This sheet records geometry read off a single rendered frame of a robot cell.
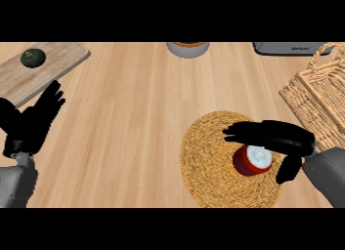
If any grey bowl with orange content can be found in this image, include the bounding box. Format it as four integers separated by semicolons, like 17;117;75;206
164;42;210;60

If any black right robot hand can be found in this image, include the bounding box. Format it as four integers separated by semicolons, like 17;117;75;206
220;119;316;186

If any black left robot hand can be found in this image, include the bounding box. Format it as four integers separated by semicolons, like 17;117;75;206
0;80;66;159

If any round woven straw placemat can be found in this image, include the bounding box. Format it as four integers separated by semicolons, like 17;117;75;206
179;110;284;209

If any dark green avocado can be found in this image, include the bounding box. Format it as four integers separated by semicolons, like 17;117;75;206
19;48;47;69

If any red can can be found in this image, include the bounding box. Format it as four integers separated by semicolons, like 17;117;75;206
230;145;273;178

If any wicker basket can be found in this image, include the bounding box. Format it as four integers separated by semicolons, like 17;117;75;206
276;42;345;158

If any grey appliance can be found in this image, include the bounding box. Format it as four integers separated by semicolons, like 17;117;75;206
251;42;336;57

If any wooden cutting board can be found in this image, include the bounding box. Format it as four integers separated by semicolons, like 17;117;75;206
0;42;91;108

